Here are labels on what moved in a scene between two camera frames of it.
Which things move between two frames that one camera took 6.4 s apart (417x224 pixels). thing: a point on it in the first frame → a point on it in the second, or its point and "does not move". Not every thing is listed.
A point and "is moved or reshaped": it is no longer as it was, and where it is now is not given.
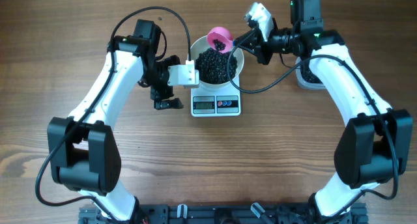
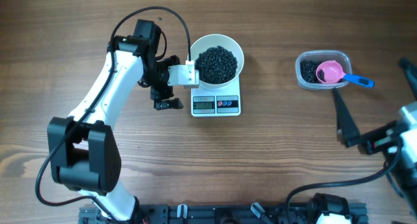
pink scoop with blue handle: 223,35 is moved or reshaped
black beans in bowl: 212,66 does not move
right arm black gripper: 260,47 → 348,130
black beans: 308,75 does not move
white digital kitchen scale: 225,103 does not move
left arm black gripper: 159,94 does not move
